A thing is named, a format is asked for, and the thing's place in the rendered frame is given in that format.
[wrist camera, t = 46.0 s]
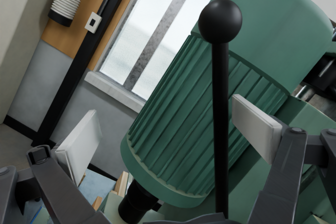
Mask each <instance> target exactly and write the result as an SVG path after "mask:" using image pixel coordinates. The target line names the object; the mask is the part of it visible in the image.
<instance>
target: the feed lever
mask: <svg viewBox="0 0 336 224"><path fill-rule="evenodd" d="M242 24H243V17H242V12H241V10H240V8H239V7H238V6H237V5H236V4H235V3H234V2H233V1H231V0H213V1H211V2H209V3H208V4H207V5H206V6H205V7H204V8H203V9H202V11H201V12H200V14H199V17H198V30H199V33H200V35H201V36H202V37H203V39H204V40H206V41H207V42H209V43H210V44H211V64H212V104H213V145H214V185H215V213H222V212H223V214H224V217H225V219H229V42H230V41H232V40H233V39H234V38H235V37H236V36H237V35H238V33H239V31H240V30H241V27H242Z"/></svg>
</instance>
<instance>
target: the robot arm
mask: <svg viewBox="0 0 336 224"><path fill-rule="evenodd" d="M231 122H232V123H233V124H234V125H235V127H236V128H237V129H238V130H239V131H240V132H241V133H242V135H243V136H244V137H245V138H246V139H247V140H248V141H249V143H250V144H251V145H252V146H253V147H254V148H255V150H256V151H257V152H258V153H259V154H260V155H261V156H262V158H263V159H264V160H265V161H266V162H267V163H268V164H269V165H272V166H271V169H270V171H269V174H268V177H267V179H266V182H265V185H264V187H263V190H259V192H258V195H257V197H256V200H255V202H254V205H253V208H252V210H251V213H250V215H249V218H248V220H247V223H246V224H295V217H296V211H297V205H298V199H299V192H300V186H301V180H302V175H303V168H304V164H306V165H315V166H316V169H317V171H318V174H319V176H320V178H321V181H322V183H323V186H324V188H325V191H326V193H327V196H328V198H329V201H330V203H331V206H332V208H333V211H334V213H335V215H336V129H334V128H324V129H322V130H321V131H320V135H311V134H308V132H307V131H306V130H304V129H302V128H298V127H289V126H288V125H286V124H285V123H283V122H282V121H281V120H279V119H278V118H276V117H275V116H272V115H270V114H266V113H264V112H263V111H261V110H260V109H259V108H257V107H256V106H255V105H253V104H252V103H250V102H249V101H248V100H246V99H245V98H244V97H242V96H241V95H239V94H233V96H232V119H231ZM101 139H102V132H101V128H100V123H99V119H98V114H97V111H96V110H95V109H93V110H89V111H88V112H87V114H86V115H85V116H84V117H83V118H82V120H81V121H80V122H79V123H78V124H77V126H76V127H75V128H74V129H73V130H72V132H71V133H70V134H69V135H68V136H67V137H65V138H63V139H61V140H60V141H59V142H58V143H57V144H56V145H55V146H54V147H53V148H52V150H51V149H50V146H49V145H45V144H44V145H39V146H36V147H34V148H31V149H30V150H28V151H27V153H26V157H27V160H28V163H29V166H30V167H29V168H26V169H23V170H19V171H17V169H16V167H15V166H13V165H10V166H5V167H2V168H0V224H26V223H27V214H28V205H29V201H30V200H33V199H36V198H39V197H41V199H42V201H43V203H44V205H45V207H46V209H47V211H48V213H49V215H50V217H51V219H52V221H53V223H54V224H112V223H111V222H110V221H109V219H108V218H107V217H106V216H105V215H104V213H103V212H102V211H101V210H99V211H97V212H96V210H95V209H94V208H93V207H92V205H91V204H90V203H89V202H88V200H87V199H86V198H85V197H84V195H83V194H82V193H81V192H80V190H79V189H78V185H79V183H80V181H81V179H82V177H83V175H84V173H85V171H86V169H87V167H88V165H89V163H90V161H91V159H92V157H93V155H94V153H95V151H96V149H97V147H98V145H99V143H100V141H101ZM142 224H242V223H240V222H237V221H234V220H230V219H225V216H224V213H223V212H218V213H211V214H203V215H201V216H198V217H196V218H193V219H190V220H188V221H185V222H179V221H170V220H156V221H149V222H143V223H142Z"/></svg>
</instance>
